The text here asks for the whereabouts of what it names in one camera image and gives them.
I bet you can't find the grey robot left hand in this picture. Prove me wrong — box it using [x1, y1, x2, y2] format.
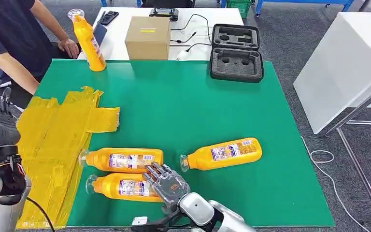
[0, 70, 21, 150]

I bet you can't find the person's left hand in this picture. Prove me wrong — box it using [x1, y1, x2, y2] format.
[57, 38, 80, 59]

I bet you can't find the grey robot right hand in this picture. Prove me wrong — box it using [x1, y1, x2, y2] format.
[142, 162, 191, 214]

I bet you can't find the orange drink bottle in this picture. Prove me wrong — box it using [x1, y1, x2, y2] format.
[85, 173, 164, 203]
[78, 147, 164, 174]
[68, 8, 107, 73]
[179, 137, 263, 173]

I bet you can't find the dark blue tablet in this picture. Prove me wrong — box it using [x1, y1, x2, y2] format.
[92, 23, 108, 47]

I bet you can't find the white table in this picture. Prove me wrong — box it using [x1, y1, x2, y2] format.
[77, 7, 244, 61]

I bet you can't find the black smartphone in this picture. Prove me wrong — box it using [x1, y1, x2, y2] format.
[99, 10, 120, 26]

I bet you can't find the yellow plastic sheet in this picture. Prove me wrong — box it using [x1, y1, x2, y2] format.
[15, 86, 121, 230]

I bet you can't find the person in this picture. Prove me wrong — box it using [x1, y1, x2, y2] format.
[0, 0, 80, 110]

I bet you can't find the brown cardboard box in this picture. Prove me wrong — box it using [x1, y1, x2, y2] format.
[125, 16, 171, 61]

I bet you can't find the green table mat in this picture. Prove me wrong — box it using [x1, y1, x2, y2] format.
[33, 59, 336, 229]

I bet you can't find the black remote controller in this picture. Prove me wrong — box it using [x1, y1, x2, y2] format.
[149, 7, 179, 22]

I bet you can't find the black foam-lined case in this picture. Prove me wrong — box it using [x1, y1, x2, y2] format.
[209, 23, 265, 83]

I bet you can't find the green plastic crate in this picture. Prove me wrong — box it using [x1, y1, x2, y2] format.
[226, 0, 252, 19]

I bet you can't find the white slanted table board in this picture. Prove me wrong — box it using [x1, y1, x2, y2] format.
[293, 12, 371, 134]

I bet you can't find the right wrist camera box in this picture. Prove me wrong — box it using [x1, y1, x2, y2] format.
[130, 209, 183, 232]

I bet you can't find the blue metal frame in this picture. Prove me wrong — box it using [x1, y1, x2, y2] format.
[255, 0, 355, 17]
[100, 0, 228, 9]

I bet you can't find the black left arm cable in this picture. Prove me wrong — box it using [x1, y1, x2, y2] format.
[26, 197, 56, 232]

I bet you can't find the short black cable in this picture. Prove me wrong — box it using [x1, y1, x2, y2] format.
[170, 31, 197, 44]

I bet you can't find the black cable with plug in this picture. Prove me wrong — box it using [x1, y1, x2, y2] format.
[169, 42, 213, 53]

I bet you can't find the long black cable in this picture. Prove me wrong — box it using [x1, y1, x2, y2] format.
[170, 14, 213, 44]

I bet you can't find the white floor cable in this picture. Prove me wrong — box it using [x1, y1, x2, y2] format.
[300, 136, 370, 232]

